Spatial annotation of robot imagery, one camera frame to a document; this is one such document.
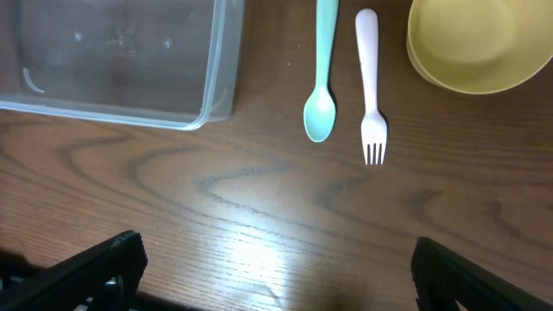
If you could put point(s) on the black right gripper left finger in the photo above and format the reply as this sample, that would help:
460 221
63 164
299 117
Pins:
108 274

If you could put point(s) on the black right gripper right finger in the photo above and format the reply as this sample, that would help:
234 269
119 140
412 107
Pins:
445 280

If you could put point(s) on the clear plastic container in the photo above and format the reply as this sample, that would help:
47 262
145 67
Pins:
168 64

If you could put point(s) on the pink plastic fork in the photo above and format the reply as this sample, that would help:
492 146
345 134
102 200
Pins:
374 131

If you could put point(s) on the mint green plastic spoon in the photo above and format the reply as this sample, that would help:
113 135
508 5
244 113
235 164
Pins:
319 112

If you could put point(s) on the yellow plastic bowl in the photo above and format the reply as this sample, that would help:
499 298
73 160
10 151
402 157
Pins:
479 46

